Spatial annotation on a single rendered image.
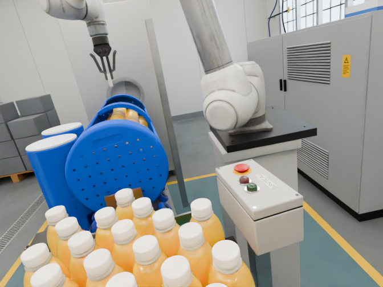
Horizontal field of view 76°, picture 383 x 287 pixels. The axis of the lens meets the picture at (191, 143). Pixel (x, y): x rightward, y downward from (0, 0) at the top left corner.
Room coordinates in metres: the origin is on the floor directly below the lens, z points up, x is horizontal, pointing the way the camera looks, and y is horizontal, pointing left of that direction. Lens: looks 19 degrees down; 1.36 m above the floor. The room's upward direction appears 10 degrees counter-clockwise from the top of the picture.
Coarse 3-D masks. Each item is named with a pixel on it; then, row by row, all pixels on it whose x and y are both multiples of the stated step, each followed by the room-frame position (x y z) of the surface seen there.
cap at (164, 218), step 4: (164, 208) 0.40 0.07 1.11; (168, 208) 0.40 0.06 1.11; (156, 212) 0.39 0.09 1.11; (160, 212) 0.39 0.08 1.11; (164, 212) 0.39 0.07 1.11; (168, 212) 0.39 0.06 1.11; (172, 212) 0.39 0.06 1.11; (152, 216) 0.38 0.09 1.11; (156, 216) 0.38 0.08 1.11; (160, 216) 0.38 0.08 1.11; (164, 216) 0.38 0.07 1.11; (168, 216) 0.37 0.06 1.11; (172, 216) 0.38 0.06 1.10; (156, 220) 0.37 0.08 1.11; (160, 220) 0.37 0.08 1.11; (164, 220) 0.37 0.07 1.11; (168, 220) 0.37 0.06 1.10; (172, 220) 0.38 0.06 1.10; (156, 224) 0.37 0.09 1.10; (160, 224) 0.37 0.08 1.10; (164, 224) 0.37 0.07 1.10; (168, 224) 0.37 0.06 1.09; (172, 224) 0.37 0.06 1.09; (160, 228) 0.37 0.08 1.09; (164, 228) 0.37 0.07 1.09
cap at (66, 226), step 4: (60, 220) 0.42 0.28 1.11; (64, 220) 0.42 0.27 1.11; (68, 220) 0.42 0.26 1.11; (72, 220) 0.42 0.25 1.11; (76, 220) 0.42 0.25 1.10; (56, 224) 0.41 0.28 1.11; (60, 224) 0.41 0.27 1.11; (64, 224) 0.41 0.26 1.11; (68, 224) 0.40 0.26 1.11; (72, 224) 0.40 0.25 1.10; (76, 224) 0.41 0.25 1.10; (56, 228) 0.40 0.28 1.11; (60, 228) 0.40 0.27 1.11; (64, 228) 0.39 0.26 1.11; (68, 228) 0.40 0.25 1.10; (72, 228) 0.40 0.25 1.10; (76, 228) 0.41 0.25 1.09; (60, 232) 0.39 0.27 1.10; (64, 232) 0.39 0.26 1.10; (68, 232) 0.40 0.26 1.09; (72, 232) 0.40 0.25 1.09; (60, 236) 0.40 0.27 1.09; (64, 236) 0.39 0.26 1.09
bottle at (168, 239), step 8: (176, 224) 0.39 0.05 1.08; (160, 232) 0.37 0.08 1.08; (168, 232) 0.37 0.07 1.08; (176, 232) 0.37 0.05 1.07; (160, 240) 0.36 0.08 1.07; (168, 240) 0.36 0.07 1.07; (176, 240) 0.36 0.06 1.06; (160, 248) 0.36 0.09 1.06; (168, 248) 0.35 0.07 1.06; (176, 248) 0.36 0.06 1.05; (168, 256) 0.35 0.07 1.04
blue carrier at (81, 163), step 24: (120, 96) 1.49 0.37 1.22; (96, 120) 1.25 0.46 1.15; (120, 120) 0.70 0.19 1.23; (96, 144) 0.64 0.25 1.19; (120, 144) 0.65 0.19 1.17; (144, 144) 0.66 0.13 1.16; (72, 168) 0.62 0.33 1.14; (96, 168) 0.63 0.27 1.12; (120, 168) 0.65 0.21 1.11; (144, 168) 0.66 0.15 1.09; (168, 168) 0.68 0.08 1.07; (72, 192) 0.62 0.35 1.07; (96, 192) 0.63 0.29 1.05; (144, 192) 0.66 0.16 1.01
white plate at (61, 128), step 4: (64, 124) 1.95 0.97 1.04; (68, 124) 1.92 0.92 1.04; (72, 124) 1.89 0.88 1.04; (76, 124) 1.86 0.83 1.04; (80, 124) 1.84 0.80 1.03; (52, 128) 1.86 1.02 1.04; (56, 128) 1.84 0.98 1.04; (60, 128) 1.81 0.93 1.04; (64, 128) 1.78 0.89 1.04; (68, 128) 1.75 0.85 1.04; (72, 128) 1.75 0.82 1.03; (44, 132) 1.76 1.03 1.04; (48, 132) 1.73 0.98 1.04; (52, 132) 1.71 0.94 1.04; (56, 132) 1.69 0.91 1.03; (60, 132) 1.70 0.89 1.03
